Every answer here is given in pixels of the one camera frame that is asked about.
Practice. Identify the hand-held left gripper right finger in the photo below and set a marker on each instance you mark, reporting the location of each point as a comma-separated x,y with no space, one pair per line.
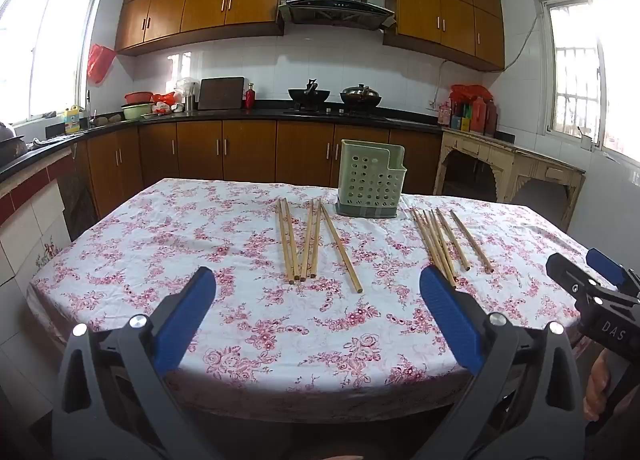
450,320

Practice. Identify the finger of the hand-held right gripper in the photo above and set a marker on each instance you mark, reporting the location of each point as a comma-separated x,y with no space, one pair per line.
567,272
606,266

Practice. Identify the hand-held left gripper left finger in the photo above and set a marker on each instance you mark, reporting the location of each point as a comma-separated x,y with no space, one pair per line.
192,310

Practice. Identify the wooden chopstick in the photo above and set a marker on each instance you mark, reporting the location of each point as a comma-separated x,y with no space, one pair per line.
341,248
442,239
472,242
436,240
426,238
291,240
453,239
315,240
307,240
285,240

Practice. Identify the green perforated chopstick holder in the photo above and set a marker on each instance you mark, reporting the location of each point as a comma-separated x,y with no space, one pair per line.
367,179

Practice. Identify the person's right hand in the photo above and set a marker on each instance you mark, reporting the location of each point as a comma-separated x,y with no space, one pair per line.
595,385

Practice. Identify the floral tablecloth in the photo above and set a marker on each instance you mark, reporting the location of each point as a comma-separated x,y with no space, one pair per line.
250,290

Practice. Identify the cream side table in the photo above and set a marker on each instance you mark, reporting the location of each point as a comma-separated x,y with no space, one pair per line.
510,159

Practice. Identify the wooden base cabinets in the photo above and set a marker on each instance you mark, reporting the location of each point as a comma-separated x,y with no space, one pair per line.
250,149

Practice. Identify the dark sauce bottle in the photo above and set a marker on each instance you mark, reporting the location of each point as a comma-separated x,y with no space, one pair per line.
491,117

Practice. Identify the red sauce bottle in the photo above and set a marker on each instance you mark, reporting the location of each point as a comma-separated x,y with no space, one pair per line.
478,115

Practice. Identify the green yellow carton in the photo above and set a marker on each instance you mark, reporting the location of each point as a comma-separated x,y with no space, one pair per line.
465,119

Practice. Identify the window with grille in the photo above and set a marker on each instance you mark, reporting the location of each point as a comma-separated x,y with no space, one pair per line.
595,74

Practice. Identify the black countertop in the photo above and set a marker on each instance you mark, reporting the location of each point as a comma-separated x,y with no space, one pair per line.
215,114

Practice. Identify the pink packet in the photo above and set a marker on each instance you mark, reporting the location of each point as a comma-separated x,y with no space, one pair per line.
444,113

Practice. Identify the green basin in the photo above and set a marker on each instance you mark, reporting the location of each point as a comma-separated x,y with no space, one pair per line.
137,111

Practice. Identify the red bag on counter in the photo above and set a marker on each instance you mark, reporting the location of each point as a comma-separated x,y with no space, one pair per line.
165,103

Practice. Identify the dark cutting board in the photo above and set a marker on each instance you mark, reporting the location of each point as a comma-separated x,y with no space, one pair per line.
221,93

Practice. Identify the red glass bottle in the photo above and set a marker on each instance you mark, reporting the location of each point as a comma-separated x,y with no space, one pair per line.
250,98

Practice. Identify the red basin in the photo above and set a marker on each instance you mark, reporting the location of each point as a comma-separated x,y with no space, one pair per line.
137,97

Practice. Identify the grey rag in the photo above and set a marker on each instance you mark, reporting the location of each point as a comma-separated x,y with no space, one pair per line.
47,142

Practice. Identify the clear plastic bag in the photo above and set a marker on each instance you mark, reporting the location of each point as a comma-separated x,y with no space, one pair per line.
187,87

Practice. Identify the yellow dish soap bottle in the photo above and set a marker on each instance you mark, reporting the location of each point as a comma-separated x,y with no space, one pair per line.
72,120

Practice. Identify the metal faucet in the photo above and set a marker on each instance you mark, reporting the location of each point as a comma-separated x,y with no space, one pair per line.
89,109

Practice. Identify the gas stove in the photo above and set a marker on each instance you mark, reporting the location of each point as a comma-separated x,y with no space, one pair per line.
335,112

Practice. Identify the wok with lid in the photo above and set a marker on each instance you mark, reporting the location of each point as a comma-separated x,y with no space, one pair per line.
361,95

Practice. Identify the black open wok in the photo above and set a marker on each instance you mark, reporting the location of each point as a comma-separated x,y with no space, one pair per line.
309,94

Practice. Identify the metal pot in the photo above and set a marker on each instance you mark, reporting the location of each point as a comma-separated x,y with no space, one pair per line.
11,142

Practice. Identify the hanging red plastic bag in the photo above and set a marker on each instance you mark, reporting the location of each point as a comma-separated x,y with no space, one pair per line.
100,64

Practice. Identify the window beside sink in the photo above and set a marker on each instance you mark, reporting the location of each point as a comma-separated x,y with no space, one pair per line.
45,49

